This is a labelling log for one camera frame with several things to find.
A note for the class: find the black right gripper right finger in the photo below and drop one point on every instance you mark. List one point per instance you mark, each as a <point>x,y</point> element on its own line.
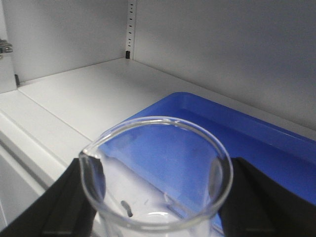
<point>257,206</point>

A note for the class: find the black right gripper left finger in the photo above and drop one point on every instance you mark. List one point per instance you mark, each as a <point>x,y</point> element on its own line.
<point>62,211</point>

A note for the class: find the clear glass beaker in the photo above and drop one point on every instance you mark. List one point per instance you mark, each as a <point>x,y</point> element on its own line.
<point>156,177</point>

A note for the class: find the blue plastic tray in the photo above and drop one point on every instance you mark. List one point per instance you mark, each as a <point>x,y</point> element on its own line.
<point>247,148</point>

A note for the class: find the metal door hinge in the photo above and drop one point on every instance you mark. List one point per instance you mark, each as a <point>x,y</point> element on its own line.
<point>5,48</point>

